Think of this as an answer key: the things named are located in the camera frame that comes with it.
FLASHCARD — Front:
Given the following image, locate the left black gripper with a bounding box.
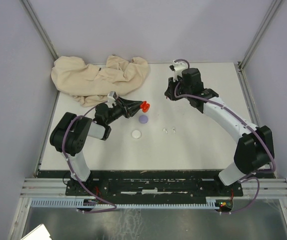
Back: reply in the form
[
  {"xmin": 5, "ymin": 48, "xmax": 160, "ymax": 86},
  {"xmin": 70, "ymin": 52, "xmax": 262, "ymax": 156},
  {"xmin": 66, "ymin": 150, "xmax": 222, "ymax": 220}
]
[{"xmin": 105, "ymin": 96, "xmax": 144, "ymax": 125}]

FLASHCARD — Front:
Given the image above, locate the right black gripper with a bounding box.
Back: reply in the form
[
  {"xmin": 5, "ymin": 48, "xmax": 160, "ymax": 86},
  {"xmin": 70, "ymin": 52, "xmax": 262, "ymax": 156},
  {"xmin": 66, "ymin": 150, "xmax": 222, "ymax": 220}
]
[{"xmin": 164, "ymin": 74, "xmax": 191, "ymax": 101}]

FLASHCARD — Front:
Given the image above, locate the red round charging case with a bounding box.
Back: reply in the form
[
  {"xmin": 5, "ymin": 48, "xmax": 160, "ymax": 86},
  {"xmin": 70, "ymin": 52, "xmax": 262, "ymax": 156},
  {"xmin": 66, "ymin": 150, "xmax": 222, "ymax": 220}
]
[{"xmin": 140, "ymin": 101, "xmax": 150, "ymax": 113}]

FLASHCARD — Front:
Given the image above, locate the purple round charging case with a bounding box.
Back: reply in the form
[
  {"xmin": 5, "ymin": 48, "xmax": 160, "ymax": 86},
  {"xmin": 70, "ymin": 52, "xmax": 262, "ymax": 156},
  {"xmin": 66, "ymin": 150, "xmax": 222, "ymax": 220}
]
[{"xmin": 138, "ymin": 115, "xmax": 149, "ymax": 124}]

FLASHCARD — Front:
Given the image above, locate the white round charging case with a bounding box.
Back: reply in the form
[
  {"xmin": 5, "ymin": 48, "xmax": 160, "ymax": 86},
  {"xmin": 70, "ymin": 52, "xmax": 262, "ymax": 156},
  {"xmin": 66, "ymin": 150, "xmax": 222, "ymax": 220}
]
[{"xmin": 131, "ymin": 129, "xmax": 142, "ymax": 140}]

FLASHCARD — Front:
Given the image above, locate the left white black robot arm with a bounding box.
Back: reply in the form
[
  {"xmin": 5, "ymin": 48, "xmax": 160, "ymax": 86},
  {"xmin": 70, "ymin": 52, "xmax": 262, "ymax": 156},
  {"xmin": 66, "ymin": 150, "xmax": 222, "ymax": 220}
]
[{"xmin": 49, "ymin": 96, "xmax": 150, "ymax": 195}]

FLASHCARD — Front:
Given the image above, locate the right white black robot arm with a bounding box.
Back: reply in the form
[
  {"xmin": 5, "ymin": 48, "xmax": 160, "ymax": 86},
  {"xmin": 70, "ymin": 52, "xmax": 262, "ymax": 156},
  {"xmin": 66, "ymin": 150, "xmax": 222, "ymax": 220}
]
[{"xmin": 164, "ymin": 62, "xmax": 276, "ymax": 196}]

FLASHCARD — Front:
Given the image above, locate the beige crumpled cloth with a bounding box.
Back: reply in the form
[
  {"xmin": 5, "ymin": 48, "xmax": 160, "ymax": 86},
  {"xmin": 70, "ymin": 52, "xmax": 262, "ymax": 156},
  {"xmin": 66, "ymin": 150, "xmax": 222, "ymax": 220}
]
[{"xmin": 50, "ymin": 55, "xmax": 150, "ymax": 107}]

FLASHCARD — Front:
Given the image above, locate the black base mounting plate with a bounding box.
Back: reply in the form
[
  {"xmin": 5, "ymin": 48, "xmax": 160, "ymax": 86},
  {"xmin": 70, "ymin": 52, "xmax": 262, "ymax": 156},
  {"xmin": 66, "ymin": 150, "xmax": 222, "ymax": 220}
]
[{"xmin": 65, "ymin": 170, "xmax": 243, "ymax": 205}]

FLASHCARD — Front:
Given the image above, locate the control box with leds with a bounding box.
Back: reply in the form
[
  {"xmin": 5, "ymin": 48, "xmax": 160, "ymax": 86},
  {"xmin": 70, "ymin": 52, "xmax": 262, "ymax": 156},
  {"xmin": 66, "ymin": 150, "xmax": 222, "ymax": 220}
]
[{"xmin": 218, "ymin": 200, "xmax": 233, "ymax": 212}]

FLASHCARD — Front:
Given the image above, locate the white sheet corner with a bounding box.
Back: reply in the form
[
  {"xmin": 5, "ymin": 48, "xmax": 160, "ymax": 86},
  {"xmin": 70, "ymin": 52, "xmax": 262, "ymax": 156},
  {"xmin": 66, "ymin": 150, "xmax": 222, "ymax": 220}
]
[{"xmin": 21, "ymin": 224, "xmax": 52, "ymax": 240}]

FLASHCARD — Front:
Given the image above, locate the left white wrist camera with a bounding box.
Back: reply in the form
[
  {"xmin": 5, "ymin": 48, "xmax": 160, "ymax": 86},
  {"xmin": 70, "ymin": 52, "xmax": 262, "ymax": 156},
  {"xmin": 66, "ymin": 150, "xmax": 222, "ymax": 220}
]
[{"xmin": 107, "ymin": 91, "xmax": 118, "ymax": 103}]

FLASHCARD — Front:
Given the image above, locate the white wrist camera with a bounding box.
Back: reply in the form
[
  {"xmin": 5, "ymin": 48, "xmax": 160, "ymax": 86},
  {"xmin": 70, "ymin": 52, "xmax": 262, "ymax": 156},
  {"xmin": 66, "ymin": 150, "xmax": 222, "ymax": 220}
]
[
  {"xmin": 169, "ymin": 61, "xmax": 188, "ymax": 82},
  {"xmin": 107, "ymin": 91, "xmax": 118, "ymax": 103}
]

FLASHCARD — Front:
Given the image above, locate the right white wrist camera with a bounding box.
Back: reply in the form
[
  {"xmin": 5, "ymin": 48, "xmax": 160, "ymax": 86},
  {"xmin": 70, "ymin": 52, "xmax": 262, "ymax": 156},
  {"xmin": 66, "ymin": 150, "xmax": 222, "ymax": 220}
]
[{"xmin": 169, "ymin": 61, "xmax": 188, "ymax": 82}]

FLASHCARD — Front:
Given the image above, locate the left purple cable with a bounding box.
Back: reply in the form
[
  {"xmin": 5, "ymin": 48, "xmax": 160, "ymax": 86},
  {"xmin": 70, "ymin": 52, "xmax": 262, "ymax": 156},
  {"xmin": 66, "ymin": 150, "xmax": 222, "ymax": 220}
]
[{"xmin": 61, "ymin": 101, "xmax": 118, "ymax": 215}]

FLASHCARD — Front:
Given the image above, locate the grey slotted cable duct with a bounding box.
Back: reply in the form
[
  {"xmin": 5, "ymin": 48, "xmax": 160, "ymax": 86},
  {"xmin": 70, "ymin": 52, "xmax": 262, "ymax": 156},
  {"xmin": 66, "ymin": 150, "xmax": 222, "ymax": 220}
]
[{"xmin": 30, "ymin": 197, "xmax": 222, "ymax": 209}]

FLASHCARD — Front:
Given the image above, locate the aluminium frame rail front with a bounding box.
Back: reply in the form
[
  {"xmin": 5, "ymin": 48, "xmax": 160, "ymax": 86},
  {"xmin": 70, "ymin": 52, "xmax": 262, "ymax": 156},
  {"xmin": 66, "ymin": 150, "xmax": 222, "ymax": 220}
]
[{"xmin": 20, "ymin": 178, "xmax": 287, "ymax": 200}]

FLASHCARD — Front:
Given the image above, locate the right aluminium corner post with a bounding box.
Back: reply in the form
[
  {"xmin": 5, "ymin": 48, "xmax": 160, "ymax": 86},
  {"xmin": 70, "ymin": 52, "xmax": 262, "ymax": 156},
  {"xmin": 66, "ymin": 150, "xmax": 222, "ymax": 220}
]
[{"xmin": 238, "ymin": 0, "xmax": 284, "ymax": 72}]

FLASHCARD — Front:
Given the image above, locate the aluminium corner post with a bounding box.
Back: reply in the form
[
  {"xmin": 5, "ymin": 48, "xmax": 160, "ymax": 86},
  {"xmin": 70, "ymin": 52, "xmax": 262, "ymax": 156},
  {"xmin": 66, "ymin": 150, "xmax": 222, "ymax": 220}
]
[
  {"xmin": 19, "ymin": 0, "xmax": 59, "ymax": 61},
  {"xmin": 238, "ymin": 0, "xmax": 284, "ymax": 72}
]

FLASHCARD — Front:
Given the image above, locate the left aluminium corner post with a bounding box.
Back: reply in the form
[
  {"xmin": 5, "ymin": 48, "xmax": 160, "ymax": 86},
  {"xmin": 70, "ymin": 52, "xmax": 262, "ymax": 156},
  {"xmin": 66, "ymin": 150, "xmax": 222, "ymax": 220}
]
[{"xmin": 19, "ymin": 0, "xmax": 59, "ymax": 61}]

